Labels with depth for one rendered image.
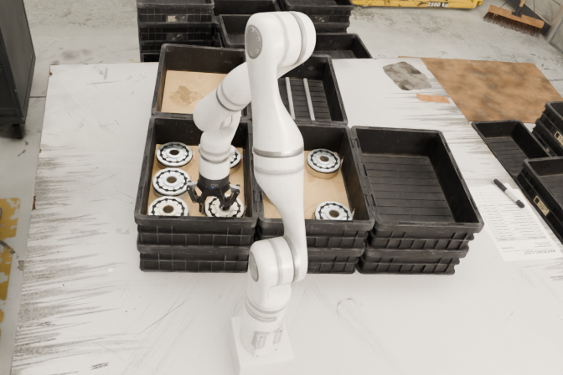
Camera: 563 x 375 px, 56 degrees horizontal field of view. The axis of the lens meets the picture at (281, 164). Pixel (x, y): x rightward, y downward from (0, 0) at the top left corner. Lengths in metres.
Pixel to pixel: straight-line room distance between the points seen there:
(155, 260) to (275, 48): 0.75
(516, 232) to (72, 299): 1.34
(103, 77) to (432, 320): 1.45
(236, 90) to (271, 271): 0.35
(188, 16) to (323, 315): 1.95
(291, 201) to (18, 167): 2.07
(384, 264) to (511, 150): 1.60
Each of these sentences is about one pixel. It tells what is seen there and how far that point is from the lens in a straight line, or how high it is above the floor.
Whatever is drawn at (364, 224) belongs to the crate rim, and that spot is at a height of 0.93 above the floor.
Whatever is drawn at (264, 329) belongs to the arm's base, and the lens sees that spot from 1.16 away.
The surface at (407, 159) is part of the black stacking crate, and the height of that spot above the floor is 0.83.
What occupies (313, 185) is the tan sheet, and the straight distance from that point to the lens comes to 1.55.
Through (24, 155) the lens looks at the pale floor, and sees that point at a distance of 2.92.
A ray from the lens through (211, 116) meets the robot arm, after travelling 1.12.
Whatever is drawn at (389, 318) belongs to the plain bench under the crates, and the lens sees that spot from 1.49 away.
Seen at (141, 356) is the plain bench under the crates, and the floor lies 0.70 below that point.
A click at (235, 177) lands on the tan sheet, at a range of 1.53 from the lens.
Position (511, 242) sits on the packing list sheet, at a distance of 1.83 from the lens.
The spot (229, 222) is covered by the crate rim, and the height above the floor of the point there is 0.93.
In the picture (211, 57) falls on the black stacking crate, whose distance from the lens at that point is 1.91.
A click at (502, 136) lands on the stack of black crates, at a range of 3.04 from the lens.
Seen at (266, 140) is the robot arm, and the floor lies 1.32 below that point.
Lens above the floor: 1.91
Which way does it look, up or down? 43 degrees down
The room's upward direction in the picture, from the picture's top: 10 degrees clockwise
